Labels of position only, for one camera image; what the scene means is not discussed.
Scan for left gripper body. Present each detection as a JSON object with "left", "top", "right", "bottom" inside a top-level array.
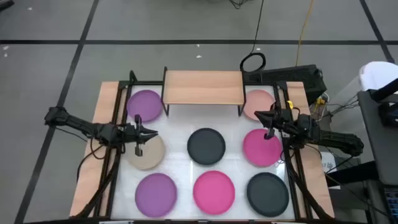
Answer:
[{"left": 123, "top": 114, "right": 144, "bottom": 156}]

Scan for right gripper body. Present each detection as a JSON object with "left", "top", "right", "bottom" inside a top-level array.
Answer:
[{"left": 264, "top": 102, "right": 300, "bottom": 140}]

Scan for beige plate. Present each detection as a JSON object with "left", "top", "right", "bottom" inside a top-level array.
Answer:
[{"left": 126, "top": 134, "right": 167, "bottom": 171}]

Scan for purple plate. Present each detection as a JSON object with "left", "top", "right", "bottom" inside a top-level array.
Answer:
[
  {"left": 126, "top": 89, "right": 164, "bottom": 123},
  {"left": 134, "top": 172, "right": 178, "bottom": 218}
]

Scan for dark grey plate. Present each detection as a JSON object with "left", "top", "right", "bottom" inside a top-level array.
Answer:
[
  {"left": 187, "top": 128, "right": 226, "bottom": 167},
  {"left": 246, "top": 172, "right": 290, "bottom": 218}
]

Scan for wooden shelf black metal legs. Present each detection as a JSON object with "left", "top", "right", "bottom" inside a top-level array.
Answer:
[{"left": 160, "top": 66, "right": 247, "bottom": 117}]

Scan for light pink plate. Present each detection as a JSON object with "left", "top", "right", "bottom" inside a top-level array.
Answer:
[{"left": 243, "top": 89, "right": 276, "bottom": 121}]

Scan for white glossy table sheet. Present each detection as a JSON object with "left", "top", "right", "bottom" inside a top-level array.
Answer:
[{"left": 110, "top": 83, "right": 296, "bottom": 220}]

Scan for black computer box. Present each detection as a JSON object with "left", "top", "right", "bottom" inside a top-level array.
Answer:
[{"left": 242, "top": 64, "right": 328, "bottom": 106}]

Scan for dark grey side table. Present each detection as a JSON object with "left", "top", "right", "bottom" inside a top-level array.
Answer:
[{"left": 356, "top": 89, "right": 398, "bottom": 187}]

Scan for white rounded object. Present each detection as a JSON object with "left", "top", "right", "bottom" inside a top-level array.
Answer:
[{"left": 359, "top": 61, "right": 398, "bottom": 93}]

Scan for black aluminium frame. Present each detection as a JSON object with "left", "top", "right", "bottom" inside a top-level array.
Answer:
[
  {"left": 244, "top": 80, "right": 330, "bottom": 220},
  {"left": 74, "top": 70, "right": 165, "bottom": 218}
]

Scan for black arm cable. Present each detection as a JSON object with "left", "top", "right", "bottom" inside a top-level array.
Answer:
[{"left": 76, "top": 136, "right": 108, "bottom": 185}]

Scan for black hanging cable with coil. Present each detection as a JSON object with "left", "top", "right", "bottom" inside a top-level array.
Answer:
[{"left": 239, "top": 0, "right": 267, "bottom": 73}]

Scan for yellow hanging cable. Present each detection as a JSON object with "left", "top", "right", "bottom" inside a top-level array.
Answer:
[{"left": 294, "top": 0, "right": 316, "bottom": 67}]

